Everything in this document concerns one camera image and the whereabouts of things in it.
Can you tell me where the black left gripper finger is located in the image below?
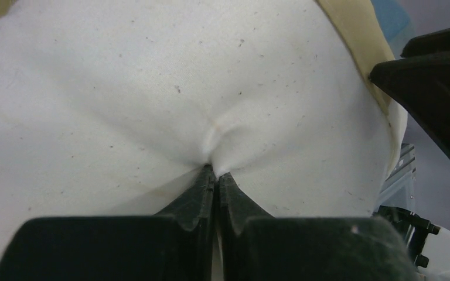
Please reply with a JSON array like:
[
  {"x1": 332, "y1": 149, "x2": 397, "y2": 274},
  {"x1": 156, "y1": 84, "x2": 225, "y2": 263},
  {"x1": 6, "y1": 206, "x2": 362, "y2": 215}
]
[
  {"x1": 0, "y1": 165, "x2": 216, "y2": 280},
  {"x1": 369, "y1": 28, "x2": 450, "y2": 160},
  {"x1": 216, "y1": 174, "x2": 417, "y2": 280}
]

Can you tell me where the blue beige white pillowcase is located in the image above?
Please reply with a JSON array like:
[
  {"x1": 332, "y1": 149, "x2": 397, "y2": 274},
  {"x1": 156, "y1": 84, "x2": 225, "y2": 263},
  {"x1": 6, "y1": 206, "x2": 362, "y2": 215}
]
[{"x1": 0, "y1": 1, "x2": 407, "y2": 175}]

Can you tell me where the white pillow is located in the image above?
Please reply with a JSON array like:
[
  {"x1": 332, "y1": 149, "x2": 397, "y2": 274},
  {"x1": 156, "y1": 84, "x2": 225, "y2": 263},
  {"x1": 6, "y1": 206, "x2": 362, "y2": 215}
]
[{"x1": 0, "y1": 0, "x2": 394, "y2": 281}]

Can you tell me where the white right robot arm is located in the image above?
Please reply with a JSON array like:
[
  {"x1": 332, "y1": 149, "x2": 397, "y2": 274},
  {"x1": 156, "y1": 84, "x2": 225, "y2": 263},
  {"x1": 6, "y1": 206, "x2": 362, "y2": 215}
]
[{"x1": 373, "y1": 205, "x2": 450, "y2": 280}]

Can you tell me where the aluminium table frame rail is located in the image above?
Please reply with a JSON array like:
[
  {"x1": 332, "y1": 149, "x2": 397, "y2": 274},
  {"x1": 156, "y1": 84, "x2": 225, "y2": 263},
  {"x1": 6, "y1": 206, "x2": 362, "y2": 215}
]
[{"x1": 374, "y1": 143, "x2": 416, "y2": 212}]

